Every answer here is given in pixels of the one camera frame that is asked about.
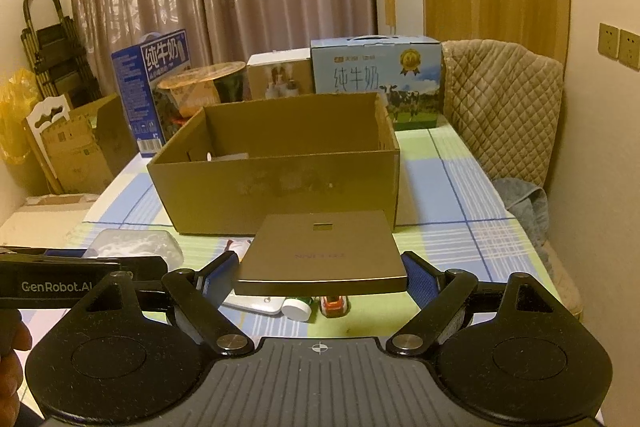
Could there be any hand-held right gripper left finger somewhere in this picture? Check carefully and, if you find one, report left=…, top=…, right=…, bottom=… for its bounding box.
left=77, top=252, right=255, bottom=357

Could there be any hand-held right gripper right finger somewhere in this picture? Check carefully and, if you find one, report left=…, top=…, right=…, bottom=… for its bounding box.
left=385, top=251, right=566, bottom=358

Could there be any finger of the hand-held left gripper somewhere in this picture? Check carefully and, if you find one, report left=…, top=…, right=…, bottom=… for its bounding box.
left=119, top=255, right=169, bottom=282
left=0, top=246, right=123, bottom=264

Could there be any clear box of white picks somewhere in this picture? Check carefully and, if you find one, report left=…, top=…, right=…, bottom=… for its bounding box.
left=82, top=229, right=185, bottom=264

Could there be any white power strip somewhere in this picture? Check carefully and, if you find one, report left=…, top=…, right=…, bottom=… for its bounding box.
left=222, top=291, right=286, bottom=316

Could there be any white bottle with green band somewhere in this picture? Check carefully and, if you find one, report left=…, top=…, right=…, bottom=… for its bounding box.
left=281, top=296, right=315, bottom=322

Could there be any gold box with slot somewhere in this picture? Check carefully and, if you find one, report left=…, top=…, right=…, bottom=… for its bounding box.
left=232, top=209, right=407, bottom=297

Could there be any brown cardboard box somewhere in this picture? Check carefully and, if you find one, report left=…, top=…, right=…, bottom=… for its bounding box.
left=146, top=92, right=401, bottom=236

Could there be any person's left hand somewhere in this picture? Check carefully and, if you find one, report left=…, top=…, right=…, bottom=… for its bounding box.
left=0, top=312, right=34, bottom=413

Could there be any brown printed carton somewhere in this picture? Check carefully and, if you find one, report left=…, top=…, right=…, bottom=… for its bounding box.
left=42, top=94, right=137, bottom=194

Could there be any grey cloth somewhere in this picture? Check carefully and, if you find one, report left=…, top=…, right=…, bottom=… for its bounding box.
left=492, top=177, right=551, bottom=249

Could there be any white chair back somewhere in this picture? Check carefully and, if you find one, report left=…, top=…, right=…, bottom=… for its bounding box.
left=25, top=96, right=73, bottom=195

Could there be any dark blue milk carton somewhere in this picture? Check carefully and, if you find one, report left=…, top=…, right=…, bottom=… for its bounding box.
left=111, top=29, right=193, bottom=158

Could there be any yellow plastic bag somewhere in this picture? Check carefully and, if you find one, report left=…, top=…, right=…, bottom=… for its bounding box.
left=0, top=74, right=43, bottom=162

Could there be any orange instant noodle bowl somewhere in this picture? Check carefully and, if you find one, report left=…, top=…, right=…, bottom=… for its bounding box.
left=156, top=62, right=247, bottom=118

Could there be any beige quilted chair cover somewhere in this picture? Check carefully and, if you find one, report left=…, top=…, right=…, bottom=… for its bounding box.
left=440, top=39, right=586, bottom=320

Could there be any dark folding ladder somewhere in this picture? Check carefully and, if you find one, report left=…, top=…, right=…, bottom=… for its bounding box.
left=20, top=0, right=93, bottom=108

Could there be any light blue milk carton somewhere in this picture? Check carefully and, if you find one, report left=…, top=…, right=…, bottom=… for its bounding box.
left=310, top=36, right=445, bottom=131

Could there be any white box with figure print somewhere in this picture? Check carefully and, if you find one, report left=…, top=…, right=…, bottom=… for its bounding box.
left=246, top=48, right=315, bottom=100

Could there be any beige wall socket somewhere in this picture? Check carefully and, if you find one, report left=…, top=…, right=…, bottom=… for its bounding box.
left=619, top=28, right=640, bottom=70
left=598, top=23, right=621, bottom=58

